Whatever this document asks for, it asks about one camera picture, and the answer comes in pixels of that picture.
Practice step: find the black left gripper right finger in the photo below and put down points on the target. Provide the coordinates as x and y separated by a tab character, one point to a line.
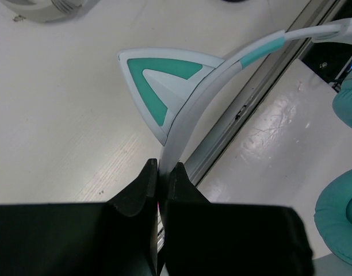
205	238

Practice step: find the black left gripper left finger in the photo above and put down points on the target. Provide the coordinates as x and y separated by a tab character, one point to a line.
116	237

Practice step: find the teal white cat-ear headphones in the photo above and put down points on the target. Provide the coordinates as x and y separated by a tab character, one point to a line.
287	151

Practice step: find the white grey gaming headset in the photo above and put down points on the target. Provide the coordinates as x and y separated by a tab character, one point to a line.
44	11

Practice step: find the aluminium table edge rail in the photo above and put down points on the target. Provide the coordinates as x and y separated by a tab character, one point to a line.
276	51

